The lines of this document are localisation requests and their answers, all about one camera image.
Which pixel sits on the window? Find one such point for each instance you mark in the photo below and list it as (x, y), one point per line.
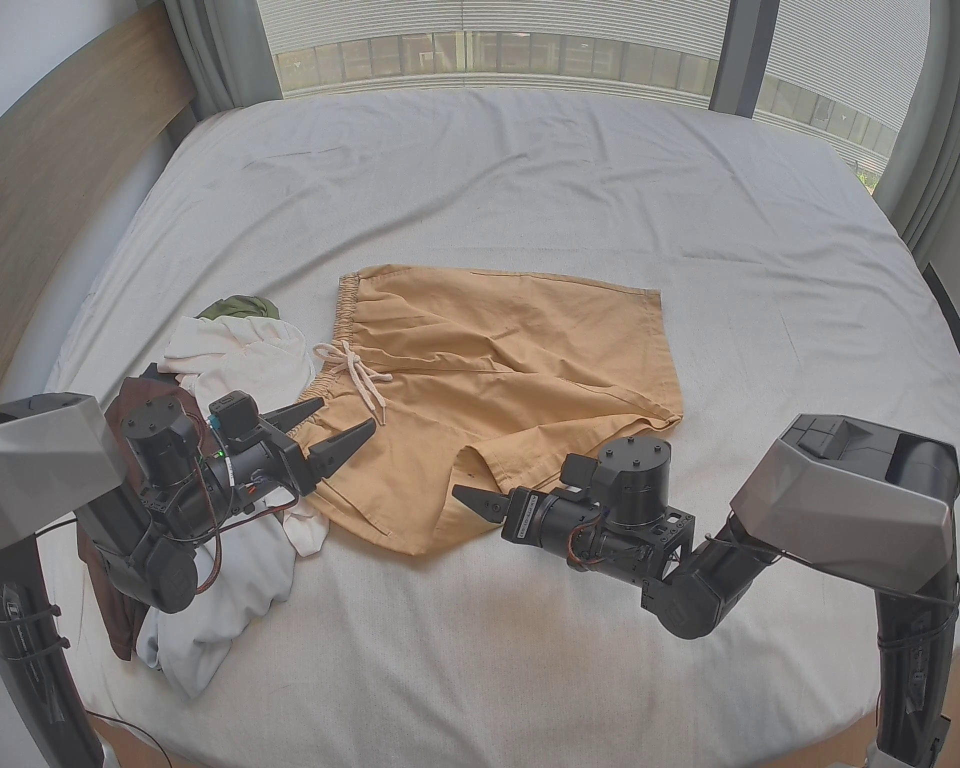
(739, 60)

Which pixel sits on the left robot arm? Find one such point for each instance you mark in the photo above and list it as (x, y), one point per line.
(52, 465)

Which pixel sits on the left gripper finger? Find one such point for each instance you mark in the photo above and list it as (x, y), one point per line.
(289, 424)
(334, 454)

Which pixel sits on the grey-green curtain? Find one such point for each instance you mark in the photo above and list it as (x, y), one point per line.
(225, 52)
(934, 150)

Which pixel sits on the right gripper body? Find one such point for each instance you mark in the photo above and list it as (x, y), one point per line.
(551, 521)

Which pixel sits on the green garment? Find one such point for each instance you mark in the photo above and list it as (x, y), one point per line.
(236, 307)

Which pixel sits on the bed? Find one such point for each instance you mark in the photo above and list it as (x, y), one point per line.
(562, 187)

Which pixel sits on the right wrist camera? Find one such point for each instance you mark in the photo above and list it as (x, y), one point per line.
(579, 472)

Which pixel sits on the black garment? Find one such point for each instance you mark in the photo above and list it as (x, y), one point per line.
(159, 373)

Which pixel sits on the brown garment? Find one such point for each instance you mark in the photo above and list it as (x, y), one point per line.
(112, 622)

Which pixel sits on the pale grey garment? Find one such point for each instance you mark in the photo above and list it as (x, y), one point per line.
(225, 592)

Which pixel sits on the tan shorts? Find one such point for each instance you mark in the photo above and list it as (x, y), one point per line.
(510, 352)

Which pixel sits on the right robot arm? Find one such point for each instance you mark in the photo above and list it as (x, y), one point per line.
(840, 510)

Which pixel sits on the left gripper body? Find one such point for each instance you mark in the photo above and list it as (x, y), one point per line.
(270, 476)

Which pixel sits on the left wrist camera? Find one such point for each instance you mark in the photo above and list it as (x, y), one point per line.
(232, 412)

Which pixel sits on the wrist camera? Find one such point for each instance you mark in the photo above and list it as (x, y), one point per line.
(232, 412)
(579, 472)

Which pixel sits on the white garment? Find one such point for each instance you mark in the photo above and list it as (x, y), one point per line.
(240, 360)

